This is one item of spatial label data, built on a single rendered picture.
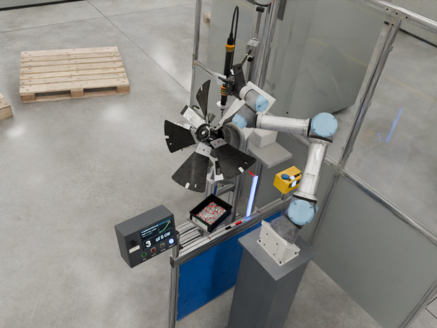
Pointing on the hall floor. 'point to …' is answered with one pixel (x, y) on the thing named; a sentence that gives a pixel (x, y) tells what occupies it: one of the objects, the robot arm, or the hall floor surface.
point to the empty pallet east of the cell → (71, 73)
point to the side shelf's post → (257, 183)
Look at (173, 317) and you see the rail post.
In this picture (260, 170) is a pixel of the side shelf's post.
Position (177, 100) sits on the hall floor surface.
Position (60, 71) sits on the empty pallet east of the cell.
